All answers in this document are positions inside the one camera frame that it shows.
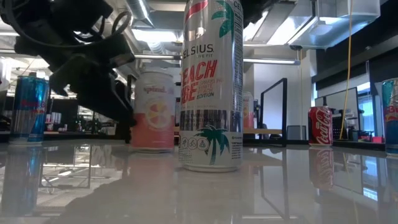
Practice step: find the grey bin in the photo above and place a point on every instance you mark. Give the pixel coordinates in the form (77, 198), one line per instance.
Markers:
(296, 132)

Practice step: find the small red box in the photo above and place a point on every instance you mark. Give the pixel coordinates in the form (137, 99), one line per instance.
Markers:
(377, 139)

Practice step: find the Red Bull blue silver can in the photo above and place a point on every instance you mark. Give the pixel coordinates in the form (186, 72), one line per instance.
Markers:
(29, 109)
(391, 124)

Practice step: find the round silver ventilation duct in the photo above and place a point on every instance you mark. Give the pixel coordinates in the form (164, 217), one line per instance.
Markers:
(138, 11)

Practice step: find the Celsius tall white can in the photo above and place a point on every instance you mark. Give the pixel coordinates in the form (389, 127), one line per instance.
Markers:
(211, 93)

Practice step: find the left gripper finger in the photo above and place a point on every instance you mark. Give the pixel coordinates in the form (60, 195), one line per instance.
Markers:
(93, 87)

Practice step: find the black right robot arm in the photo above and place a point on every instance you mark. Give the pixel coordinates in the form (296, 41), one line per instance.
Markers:
(259, 9)

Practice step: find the Coca-Cola red can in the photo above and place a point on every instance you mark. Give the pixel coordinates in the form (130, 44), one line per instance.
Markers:
(320, 126)

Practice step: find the black perforated equipment rack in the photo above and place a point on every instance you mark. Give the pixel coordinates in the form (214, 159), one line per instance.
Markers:
(337, 127)

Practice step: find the ceiling tube light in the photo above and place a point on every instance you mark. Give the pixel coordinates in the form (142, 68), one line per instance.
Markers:
(270, 61)
(158, 56)

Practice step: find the rectangular silver ventilation duct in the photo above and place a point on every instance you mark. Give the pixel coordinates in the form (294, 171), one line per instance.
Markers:
(326, 28)

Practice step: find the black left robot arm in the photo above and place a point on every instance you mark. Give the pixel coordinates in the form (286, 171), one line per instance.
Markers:
(62, 12)

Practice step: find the Spindrift pink white can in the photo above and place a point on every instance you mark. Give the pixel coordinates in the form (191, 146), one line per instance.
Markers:
(248, 112)
(155, 118)

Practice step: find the black monitor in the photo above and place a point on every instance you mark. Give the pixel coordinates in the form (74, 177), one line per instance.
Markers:
(63, 116)

